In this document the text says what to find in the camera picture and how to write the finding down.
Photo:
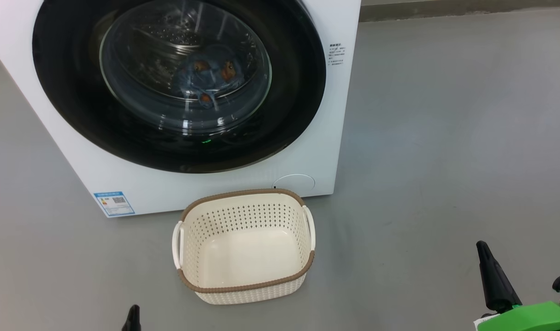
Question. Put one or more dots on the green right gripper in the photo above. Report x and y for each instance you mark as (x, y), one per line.
(532, 319)

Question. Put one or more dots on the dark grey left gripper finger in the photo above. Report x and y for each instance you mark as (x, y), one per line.
(132, 322)

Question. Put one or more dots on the round black-rimmed glass washer door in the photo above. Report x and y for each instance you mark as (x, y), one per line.
(68, 105)

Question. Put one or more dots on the blue printed garment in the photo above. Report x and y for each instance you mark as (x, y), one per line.
(206, 80)

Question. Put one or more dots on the white front-load washing machine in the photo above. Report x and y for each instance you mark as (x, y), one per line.
(123, 188)

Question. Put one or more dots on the stainless steel washing machine drum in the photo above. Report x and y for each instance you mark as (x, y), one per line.
(146, 41)

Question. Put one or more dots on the cream perforated laundry basket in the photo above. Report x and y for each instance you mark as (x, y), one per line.
(243, 289)

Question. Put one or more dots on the blue energy label sticker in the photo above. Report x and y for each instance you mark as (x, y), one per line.
(114, 203)

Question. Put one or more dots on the round white filter cover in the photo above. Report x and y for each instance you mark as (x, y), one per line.
(294, 182)

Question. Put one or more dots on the small printed text sticker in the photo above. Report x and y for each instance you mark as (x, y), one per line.
(337, 54)

